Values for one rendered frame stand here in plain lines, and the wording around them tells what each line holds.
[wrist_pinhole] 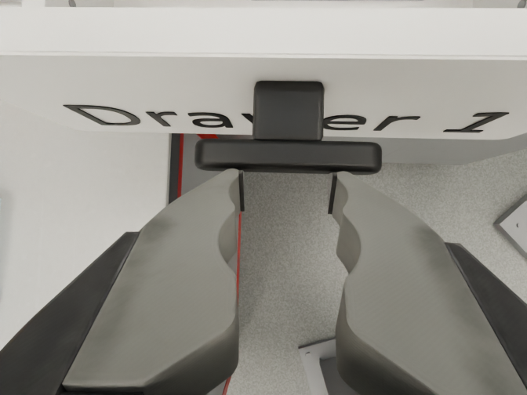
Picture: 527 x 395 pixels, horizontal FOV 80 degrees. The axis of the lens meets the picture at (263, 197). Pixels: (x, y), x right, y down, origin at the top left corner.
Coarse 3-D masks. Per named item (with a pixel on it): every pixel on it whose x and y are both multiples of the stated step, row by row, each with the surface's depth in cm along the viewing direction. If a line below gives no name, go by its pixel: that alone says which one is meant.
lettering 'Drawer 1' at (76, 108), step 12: (72, 108) 17; (84, 108) 17; (96, 108) 17; (108, 108) 17; (96, 120) 19; (132, 120) 19; (156, 120) 19; (204, 120) 18; (216, 120) 18; (228, 120) 18; (252, 120) 18; (324, 120) 17; (360, 120) 17; (384, 120) 17; (396, 120) 17; (492, 120) 17
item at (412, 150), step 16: (384, 144) 70; (400, 144) 70; (416, 144) 69; (432, 144) 69; (448, 144) 68; (464, 144) 68; (480, 144) 68; (496, 144) 67; (512, 144) 67; (384, 160) 90; (400, 160) 89; (416, 160) 88; (432, 160) 88; (448, 160) 87; (464, 160) 86; (480, 160) 85
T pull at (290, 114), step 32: (256, 96) 12; (288, 96) 12; (320, 96) 12; (256, 128) 12; (288, 128) 12; (320, 128) 12; (224, 160) 12; (256, 160) 12; (288, 160) 12; (320, 160) 12; (352, 160) 12
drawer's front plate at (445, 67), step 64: (0, 64) 12; (64, 64) 12; (128, 64) 12; (192, 64) 11; (256, 64) 11; (320, 64) 11; (384, 64) 11; (448, 64) 11; (512, 64) 11; (128, 128) 21; (192, 128) 20; (384, 128) 19; (448, 128) 18; (512, 128) 18
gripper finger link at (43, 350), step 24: (120, 240) 8; (96, 264) 7; (120, 264) 7; (72, 288) 6; (96, 288) 6; (48, 312) 6; (72, 312) 6; (96, 312) 6; (24, 336) 6; (48, 336) 6; (72, 336) 6; (0, 360) 5; (24, 360) 5; (48, 360) 5; (72, 360) 5; (0, 384) 5; (24, 384) 5; (48, 384) 5
